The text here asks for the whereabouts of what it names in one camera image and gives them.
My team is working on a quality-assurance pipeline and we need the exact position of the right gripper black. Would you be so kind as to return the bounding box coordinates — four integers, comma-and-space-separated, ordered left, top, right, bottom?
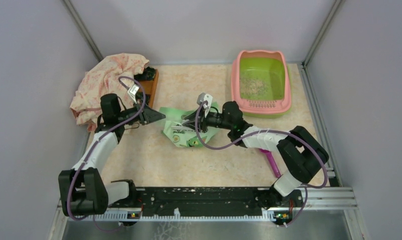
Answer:
183, 105, 233, 133

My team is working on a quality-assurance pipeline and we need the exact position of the dark patterned rolled fabric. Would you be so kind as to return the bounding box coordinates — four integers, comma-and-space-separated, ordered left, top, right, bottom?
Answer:
141, 66, 156, 81

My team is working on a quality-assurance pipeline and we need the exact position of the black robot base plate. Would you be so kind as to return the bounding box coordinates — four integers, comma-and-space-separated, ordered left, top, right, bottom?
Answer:
106, 186, 303, 219

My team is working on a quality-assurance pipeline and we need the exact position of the magenta plastic litter scoop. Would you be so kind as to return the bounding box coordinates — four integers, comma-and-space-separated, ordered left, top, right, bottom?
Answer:
259, 148, 281, 178

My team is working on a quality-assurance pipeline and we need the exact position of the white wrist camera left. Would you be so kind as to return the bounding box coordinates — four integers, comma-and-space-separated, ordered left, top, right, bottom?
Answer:
127, 83, 140, 103

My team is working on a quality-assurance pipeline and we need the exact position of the green cat litter bag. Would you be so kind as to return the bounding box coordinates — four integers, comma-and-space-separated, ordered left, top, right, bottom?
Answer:
159, 107, 203, 148

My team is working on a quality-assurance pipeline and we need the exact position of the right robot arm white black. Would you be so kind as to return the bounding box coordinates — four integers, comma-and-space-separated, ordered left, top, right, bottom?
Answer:
182, 101, 329, 206

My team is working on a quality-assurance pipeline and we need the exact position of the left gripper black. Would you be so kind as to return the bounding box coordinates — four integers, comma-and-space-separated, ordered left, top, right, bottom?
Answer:
117, 98, 166, 125

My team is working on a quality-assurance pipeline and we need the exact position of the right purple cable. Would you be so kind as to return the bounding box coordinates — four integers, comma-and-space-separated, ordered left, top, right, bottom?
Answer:
194, 100, 329, 229

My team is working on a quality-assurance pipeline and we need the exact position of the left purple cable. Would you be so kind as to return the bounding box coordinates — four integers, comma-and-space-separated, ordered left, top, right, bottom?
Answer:
66, 76, 147, 232

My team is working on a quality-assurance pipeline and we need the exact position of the white slotted cable duct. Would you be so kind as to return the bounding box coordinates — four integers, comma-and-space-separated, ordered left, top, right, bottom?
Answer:
83, 208, 276, 222

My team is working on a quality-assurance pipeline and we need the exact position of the purple cable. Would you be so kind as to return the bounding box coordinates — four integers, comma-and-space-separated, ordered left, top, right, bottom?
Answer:
194, 100, 329, 229
66, 76, 147, 232

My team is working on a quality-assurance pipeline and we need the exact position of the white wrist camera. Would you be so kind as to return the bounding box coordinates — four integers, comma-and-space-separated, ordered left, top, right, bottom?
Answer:
127, 83, 140, 103
197, 92, 213, 117

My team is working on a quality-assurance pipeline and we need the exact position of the pink and green litter box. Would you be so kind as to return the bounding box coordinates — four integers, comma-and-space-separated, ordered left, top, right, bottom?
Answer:
230, 49, 292, 118

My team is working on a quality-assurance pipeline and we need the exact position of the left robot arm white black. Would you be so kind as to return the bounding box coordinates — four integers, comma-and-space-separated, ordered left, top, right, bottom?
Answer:
58, 93, 166, 220

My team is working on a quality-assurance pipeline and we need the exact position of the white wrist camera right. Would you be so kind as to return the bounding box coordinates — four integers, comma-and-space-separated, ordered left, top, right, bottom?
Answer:
197, 92, 213, 117

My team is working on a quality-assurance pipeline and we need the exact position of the pink patterned crumpled cloth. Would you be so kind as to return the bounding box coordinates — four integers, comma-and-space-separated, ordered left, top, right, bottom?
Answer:
70, 53, 149, 132

